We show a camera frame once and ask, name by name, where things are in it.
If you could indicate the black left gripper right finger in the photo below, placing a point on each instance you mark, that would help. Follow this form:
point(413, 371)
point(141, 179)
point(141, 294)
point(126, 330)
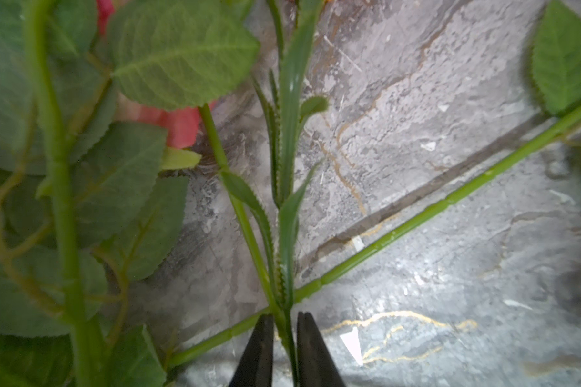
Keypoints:
point(315, 364)

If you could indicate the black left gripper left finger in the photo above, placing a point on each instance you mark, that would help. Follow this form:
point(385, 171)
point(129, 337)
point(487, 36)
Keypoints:
point(255, 368)

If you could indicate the orange marigold flower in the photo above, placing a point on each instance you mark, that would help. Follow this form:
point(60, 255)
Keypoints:
point(286, 113)

